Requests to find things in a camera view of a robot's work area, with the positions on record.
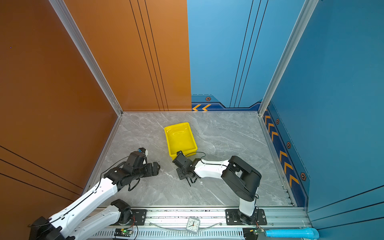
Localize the aluminium corner post right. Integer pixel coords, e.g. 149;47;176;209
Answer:
258;0;319;117

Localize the aluminium corner post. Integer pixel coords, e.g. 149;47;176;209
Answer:
49;0;123;117
258;0;319;117

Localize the aluminium corner post left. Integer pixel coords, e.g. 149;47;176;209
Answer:
49;0;123;117

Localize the small white clock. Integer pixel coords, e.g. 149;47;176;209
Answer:
186;217;201;234

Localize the yellow plastic bin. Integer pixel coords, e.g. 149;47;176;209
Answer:
164;122;198;160

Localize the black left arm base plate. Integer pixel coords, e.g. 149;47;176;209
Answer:
126;209;148;227

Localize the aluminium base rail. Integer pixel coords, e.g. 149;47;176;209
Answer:
90;207;312;240

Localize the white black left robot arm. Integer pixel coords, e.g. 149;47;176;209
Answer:
29;148;161;240

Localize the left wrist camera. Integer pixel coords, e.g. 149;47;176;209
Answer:
138;148;149;156

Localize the green circuit board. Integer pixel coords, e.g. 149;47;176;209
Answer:
114;229;135;238

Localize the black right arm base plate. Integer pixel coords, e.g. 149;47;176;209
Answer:
225;208;268;226

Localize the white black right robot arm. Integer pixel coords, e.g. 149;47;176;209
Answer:
173;151;262;225

